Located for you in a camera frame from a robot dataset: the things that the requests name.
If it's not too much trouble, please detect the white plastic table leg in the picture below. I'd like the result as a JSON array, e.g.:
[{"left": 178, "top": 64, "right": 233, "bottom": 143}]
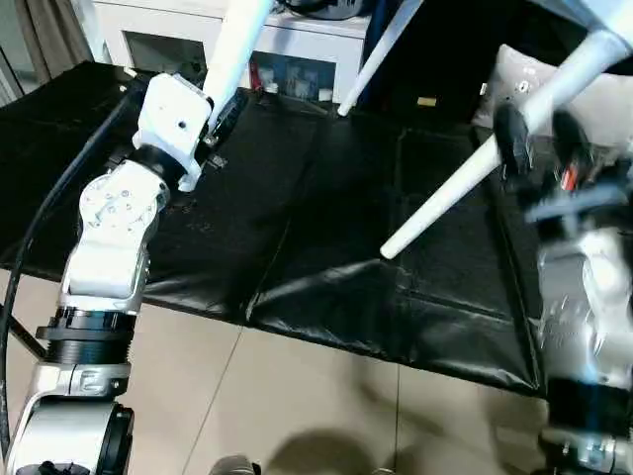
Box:
[
  {"left": 337, "top": 0, "right": 425, "bottom": 119},
  {"left": 379, "top": 29, "right": 625, "bottom": 261},
  {"left": 201, "top": 0, "right": 272, "bottom": 133}
]

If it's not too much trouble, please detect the grey printed pillow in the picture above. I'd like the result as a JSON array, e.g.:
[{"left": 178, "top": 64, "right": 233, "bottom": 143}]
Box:
[{"left": 472, "top": 43, "right": 633, "bottom": 154}]

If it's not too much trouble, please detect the black work mat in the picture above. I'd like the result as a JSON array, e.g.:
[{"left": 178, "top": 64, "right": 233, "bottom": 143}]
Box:
[{"left": 0, "top": 58, "right": 633, "bottom": 397}]

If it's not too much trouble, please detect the white cabinet with glass doors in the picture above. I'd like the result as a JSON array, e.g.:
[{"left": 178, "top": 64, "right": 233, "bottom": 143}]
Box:
[{"left": 101, "top": 0, "right": 372, "bottom": 103}]

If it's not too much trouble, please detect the black sofa with gold label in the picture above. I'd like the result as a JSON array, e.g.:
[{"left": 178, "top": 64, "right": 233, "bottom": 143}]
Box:
[{"left": 365, "top": 0, "right": 633, "bottom": 115}]

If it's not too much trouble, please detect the grey window curtain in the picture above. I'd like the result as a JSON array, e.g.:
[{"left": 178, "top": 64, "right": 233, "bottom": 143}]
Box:
[{"left": 0, "top": 0, "right": 98, "bottom": 108}]

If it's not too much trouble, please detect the black robot body part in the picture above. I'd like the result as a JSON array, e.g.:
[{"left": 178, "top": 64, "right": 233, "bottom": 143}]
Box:
[{"left": 210, "top": 454, "right": 263, "bottom": 475}]

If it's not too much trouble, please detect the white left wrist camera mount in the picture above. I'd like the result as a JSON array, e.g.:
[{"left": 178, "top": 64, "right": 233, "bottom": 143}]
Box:
[{"left": 132, "top": 71, "right": 215, "bottom": 194}]

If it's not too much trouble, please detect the grey bag with black strap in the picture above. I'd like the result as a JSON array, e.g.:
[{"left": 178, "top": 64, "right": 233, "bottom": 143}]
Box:
[{"left": 284, "top": 0, "right": 372, "bottom": 21}]

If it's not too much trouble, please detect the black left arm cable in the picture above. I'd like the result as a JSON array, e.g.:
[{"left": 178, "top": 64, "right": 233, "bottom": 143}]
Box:
[{"left": 0, "top": 86, "right": 144, "bottom": 446}]

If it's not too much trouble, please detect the black metal frame bar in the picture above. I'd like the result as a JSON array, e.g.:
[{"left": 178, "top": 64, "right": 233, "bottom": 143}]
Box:
[{"left": 0, "top": 301, "right": 50, "bottom": 360}]

